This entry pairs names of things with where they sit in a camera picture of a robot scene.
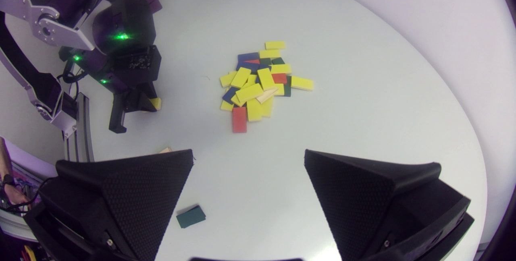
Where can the red wooden block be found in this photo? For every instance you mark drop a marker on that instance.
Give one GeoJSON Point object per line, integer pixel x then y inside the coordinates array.
{"type": "Point", "coordinates": [239, 119]}
{"type": "Point", "coordinates": [279, 78]}

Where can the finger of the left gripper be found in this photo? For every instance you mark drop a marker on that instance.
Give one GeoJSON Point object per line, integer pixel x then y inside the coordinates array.
{"type": "Point", "coordinates": [139, 102]}

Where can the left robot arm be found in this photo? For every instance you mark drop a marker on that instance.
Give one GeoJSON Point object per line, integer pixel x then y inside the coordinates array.
{"type": "Point", "coordinates": [24, 7]}

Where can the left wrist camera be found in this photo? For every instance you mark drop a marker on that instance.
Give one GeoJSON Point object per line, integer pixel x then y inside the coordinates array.
{"type": "Point", "coordinates": [139, 60]}

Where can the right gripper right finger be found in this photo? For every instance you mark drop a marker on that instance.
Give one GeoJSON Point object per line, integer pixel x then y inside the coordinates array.
{"type": "Point", "coordinates": [363, 204]}

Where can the blue wooden block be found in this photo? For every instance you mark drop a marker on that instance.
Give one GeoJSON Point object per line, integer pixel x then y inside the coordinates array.
{"type": "Point", "coordinates": [229, 94]}
{"type": "Point", "coordinates": [248, 56]}

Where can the person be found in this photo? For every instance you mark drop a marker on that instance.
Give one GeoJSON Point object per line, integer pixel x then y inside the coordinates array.
{"type": "Point", "coordinates": [10, 188]}

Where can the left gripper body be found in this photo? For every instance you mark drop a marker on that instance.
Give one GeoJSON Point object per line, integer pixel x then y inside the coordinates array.
{"type": "Point", "coordinates": [117, 112]}

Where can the dark green wooden block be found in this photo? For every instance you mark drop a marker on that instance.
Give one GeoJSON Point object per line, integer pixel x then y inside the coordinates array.
{"type": "Point", "coordinates": [190, 216]}
{"type": "Point", "coordinates": [277, 61]}
{"type": "Point", "coordinates": [288, 87]}

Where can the yellow wooden block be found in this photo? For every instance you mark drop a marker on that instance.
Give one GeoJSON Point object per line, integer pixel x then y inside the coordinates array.
{"type": "Point", "coordinates": [226, 79]}
{"type": "Point", "coordinates": [275, 45]}
{"type": "Point", "coordinates": [302, 83]}
{"type": "Point", "coordinates": [269, 53]}
{"type": "Point", "coordinates": [249, 92]}
{"type": "Point", "coordinates": [240, 77]}
{"type": "Point", "coordinates": [266, 78]}
{"type": "Point", "coordinates": [254, 110]}
{"type": "Point", "coordinates": [226, 106]}
{"type": "Point", "coordinates": [156, 103]}
{"type": "Point", "coordinates": [281, 68]}
{"type": "Point", "coordinates": [267, 107]}

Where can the pile of wooden blocks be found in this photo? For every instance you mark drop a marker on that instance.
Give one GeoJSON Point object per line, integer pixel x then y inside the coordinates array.
{"type": "Point", "coordinates": [246, 66]}

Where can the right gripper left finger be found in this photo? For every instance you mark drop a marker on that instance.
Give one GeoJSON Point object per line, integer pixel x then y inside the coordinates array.
{"type": "Point", "coordinates": [133, 204]}

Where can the pale wooden block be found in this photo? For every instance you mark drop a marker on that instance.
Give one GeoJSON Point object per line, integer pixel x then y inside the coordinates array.
{"type": "Point", "coordinates": [267, 95]}
{"type": "Point", "coordinates": [165, 150]}

